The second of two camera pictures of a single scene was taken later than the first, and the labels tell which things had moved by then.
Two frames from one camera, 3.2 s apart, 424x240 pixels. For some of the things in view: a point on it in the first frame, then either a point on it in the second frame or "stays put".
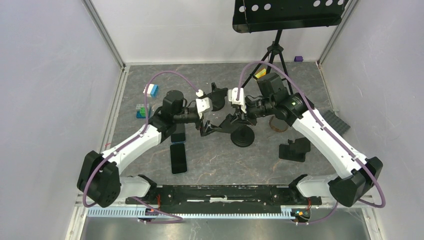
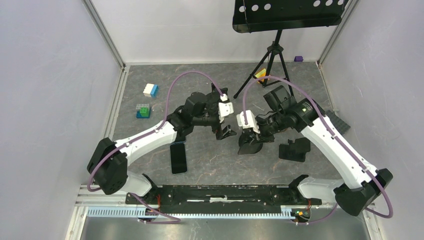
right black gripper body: [253, 112] → [268, 127]
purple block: [298, 59] stays put
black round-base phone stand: [217, 96] stays put
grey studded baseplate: [338, 124] stays put
